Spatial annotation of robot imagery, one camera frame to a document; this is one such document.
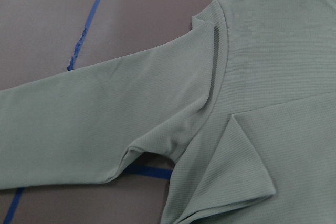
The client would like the sage green long-sleeve shirt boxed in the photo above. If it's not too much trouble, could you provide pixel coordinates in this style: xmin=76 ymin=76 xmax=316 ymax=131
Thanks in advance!
xmin=1 ymin=0 xmax=335 ymax=223

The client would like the blue tape line lengthwise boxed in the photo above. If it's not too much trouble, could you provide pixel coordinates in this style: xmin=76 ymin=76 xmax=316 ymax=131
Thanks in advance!
xmin=3 ymin=187 xmax=25 ymax=224

